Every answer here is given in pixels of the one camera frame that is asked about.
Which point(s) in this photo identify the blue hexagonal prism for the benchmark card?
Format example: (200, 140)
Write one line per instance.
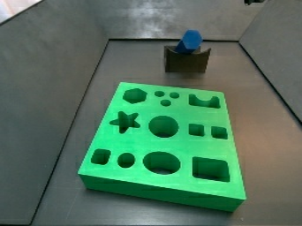
(190, 42)

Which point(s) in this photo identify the green shape sorter block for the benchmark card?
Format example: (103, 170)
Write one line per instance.
(165, 147)

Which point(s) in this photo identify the black curved cradle stand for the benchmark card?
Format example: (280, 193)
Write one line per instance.
(186, 62)

